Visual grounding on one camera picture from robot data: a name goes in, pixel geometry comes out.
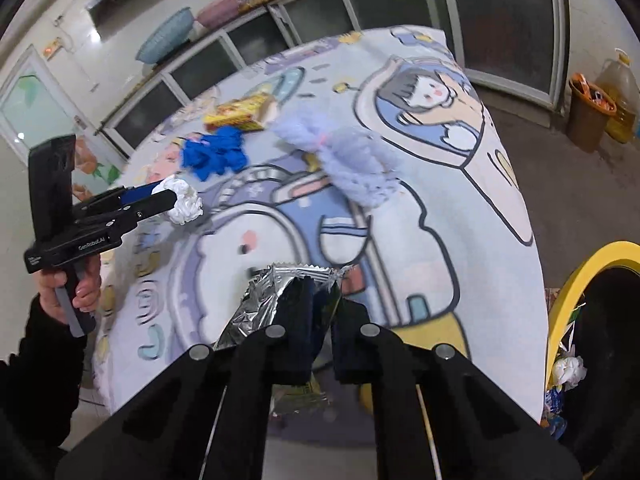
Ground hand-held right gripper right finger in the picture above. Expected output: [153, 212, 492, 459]
[329, 297, 583, 480]

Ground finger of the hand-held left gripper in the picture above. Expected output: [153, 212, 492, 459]
[74, 181, 173, 213]
[74, 191, 177, 235]

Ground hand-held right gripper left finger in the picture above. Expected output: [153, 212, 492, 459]
[55, 277, 322, 480]

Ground white tissue ball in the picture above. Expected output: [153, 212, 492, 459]
[551, 356, 587, 390]
[152, 175, 204, 225]

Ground silver foil packet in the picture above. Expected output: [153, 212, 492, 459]
[212, 261, 357, 417]

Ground yellow rimmed black bin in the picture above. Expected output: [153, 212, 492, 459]
[542, 241, 640, 461]

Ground person's left forearm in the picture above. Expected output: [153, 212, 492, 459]
[0, 294, 90, 463]

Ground person's left hand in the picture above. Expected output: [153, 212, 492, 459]
[37, 254, 104, 324]

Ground blue gloves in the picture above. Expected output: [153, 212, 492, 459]
[181, 126, 249, 182]

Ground yellow cardboard box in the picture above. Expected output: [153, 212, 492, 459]
[204, 92, 278, 132]

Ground blue plastic basket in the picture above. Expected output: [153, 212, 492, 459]
[136, 6, 195, 64]

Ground lilac mesh bath puff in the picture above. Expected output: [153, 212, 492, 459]
[272, 110, 403, 209]

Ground pink plastic basin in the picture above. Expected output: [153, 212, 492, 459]
[196, 0, 241, 30]

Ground brown waste bin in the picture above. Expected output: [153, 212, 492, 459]
[567, 72, 618, 153]

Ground glass door kitchen cabinet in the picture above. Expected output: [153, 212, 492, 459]
[95, 0, 573, 153]

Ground large cooking oil jug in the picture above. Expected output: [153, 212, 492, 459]
[595, 49, 640, 143]

